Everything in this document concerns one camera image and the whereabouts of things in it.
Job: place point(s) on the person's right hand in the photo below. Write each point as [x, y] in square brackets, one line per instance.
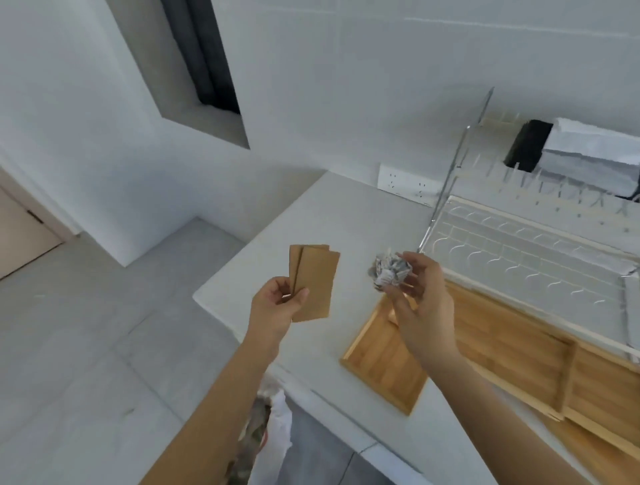
[429, 315]

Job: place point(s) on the person's left hand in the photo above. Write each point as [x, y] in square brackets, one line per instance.
[267, 315]

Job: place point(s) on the person's left thumb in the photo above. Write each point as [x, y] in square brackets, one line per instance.
[298, 298]

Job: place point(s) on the person's right thumb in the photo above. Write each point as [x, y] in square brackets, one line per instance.
[398, 306]

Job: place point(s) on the brown wooden divider board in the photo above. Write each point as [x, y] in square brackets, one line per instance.
[317, 285]
[296, 260]

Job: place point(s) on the grey paper ball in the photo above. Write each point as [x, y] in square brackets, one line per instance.
[389, 270]

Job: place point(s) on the person's right forearm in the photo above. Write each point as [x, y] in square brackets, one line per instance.
[500, 424]

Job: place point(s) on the person's left forearm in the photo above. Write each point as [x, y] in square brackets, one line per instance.
[215, 424]

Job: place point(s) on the bamboo drawer organizer tray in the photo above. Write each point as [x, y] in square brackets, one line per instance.
[510, 349]

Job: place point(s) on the white plastic drain tray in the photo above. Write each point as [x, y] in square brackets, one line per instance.
[530, 260]

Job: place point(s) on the white plastic trash bag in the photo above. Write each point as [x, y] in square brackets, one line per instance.
[272, 439]

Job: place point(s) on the metal dish rack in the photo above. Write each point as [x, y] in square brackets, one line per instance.
[452, 165]

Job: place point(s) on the black box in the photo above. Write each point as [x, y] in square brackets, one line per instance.
[525, 145]

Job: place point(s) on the dark grey curtain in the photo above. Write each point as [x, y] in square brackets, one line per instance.
[205, 55]

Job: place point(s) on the beige wooden door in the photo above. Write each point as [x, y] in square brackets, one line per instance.
[22, 235]

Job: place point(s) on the white wall socket panel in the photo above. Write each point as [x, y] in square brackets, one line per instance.
[405, 184]

